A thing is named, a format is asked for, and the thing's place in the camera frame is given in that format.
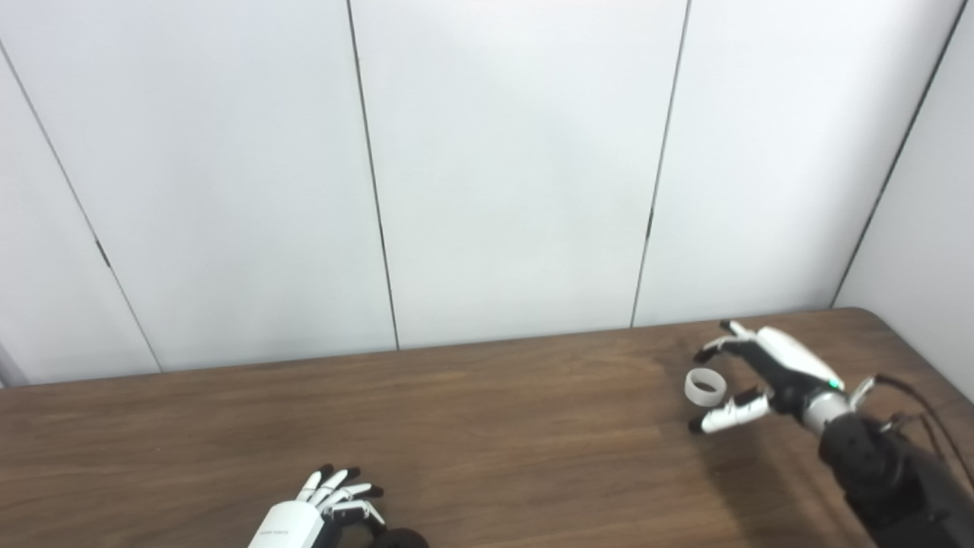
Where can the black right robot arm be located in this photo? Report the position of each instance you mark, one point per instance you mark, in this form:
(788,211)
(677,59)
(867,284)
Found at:
(890,472)

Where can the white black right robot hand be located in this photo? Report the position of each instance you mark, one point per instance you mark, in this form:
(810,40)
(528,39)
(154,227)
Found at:
(784,369)

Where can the grey wall corner post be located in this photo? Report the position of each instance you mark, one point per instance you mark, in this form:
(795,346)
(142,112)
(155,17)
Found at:
(9,369)

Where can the round black part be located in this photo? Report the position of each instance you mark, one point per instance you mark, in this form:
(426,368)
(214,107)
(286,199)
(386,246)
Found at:
(399,539)

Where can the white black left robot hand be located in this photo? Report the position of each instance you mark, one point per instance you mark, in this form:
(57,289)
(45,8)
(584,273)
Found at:
(293,525)

